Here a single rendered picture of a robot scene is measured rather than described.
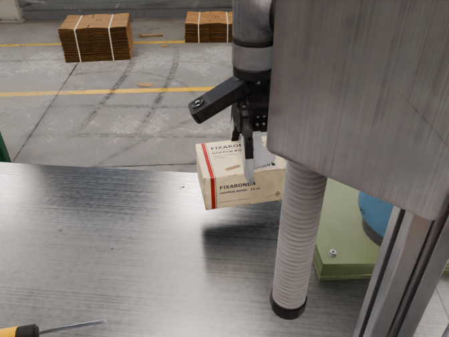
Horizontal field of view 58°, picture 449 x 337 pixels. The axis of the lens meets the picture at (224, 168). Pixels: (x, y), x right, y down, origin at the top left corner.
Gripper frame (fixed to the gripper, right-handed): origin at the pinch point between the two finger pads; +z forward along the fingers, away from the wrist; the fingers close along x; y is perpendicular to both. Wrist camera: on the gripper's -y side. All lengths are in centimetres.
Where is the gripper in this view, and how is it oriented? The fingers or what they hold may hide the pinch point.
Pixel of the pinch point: (239, 164)
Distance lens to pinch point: 79.9
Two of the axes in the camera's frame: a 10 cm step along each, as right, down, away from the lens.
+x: -1.9, -5.6, 8.1
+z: 0.0, 8.2, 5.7
